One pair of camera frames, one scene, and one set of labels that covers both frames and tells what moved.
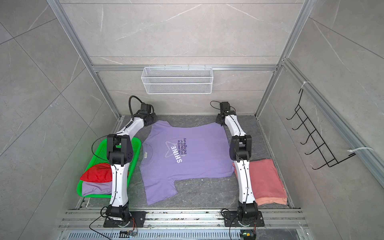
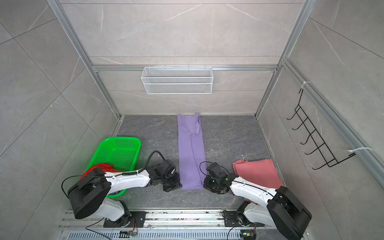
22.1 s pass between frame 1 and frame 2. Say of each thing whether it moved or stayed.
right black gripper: moved
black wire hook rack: stayed
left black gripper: moved
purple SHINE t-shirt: moved
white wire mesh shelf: stayed
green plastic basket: stayed
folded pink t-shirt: stayed
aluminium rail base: stayed
